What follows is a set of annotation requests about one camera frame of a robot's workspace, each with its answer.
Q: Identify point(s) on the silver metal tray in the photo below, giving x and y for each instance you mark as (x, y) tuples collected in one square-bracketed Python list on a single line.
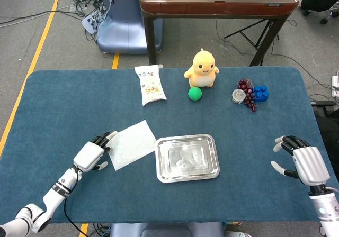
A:
[(185, 159)]

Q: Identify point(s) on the yellow floor tape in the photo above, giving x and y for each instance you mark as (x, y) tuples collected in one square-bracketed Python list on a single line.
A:
[(39, 44)]

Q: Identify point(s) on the blue toy brick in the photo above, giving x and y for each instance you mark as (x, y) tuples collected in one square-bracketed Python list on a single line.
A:
[(261, 93)]

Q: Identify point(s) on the clear jar of screws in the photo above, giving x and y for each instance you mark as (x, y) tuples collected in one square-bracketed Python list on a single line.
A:
[(238, 95)]

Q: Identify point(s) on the white snack bag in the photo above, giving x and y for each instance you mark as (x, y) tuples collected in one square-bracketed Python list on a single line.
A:
[(151, 86)]

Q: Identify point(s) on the green ball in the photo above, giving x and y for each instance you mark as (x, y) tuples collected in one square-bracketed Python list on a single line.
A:
[(195, 93)]

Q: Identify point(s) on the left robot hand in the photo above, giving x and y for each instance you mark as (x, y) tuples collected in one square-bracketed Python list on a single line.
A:
[(87, 156)]

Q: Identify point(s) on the brown mahjong table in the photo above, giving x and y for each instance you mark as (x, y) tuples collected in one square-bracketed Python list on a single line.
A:
[(212, 7)]

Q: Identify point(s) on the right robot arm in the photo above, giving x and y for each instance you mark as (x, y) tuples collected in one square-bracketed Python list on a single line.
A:
[(325, 210)]

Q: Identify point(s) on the purple grape bunch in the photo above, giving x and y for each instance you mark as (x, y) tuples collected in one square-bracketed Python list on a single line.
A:
[(249, 94)]

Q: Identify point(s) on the white power strip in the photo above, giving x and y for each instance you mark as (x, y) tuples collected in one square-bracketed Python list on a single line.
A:
[(91, 21), (335, 86)]

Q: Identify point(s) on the yellow plush toy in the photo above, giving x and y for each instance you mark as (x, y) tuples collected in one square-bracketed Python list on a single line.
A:
[(201, 70)]

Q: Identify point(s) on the blue table cloth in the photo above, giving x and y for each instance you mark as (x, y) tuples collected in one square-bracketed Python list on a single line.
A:
[(79, 102)]

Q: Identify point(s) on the blue grey robot torso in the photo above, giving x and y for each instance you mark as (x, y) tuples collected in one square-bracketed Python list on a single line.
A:
[(164, 231)]

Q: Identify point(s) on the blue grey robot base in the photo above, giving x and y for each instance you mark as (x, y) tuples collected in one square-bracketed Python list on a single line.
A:
[(127, 30)]

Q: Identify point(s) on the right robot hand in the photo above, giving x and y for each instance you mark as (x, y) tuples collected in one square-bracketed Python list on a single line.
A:
[(310, 165)]

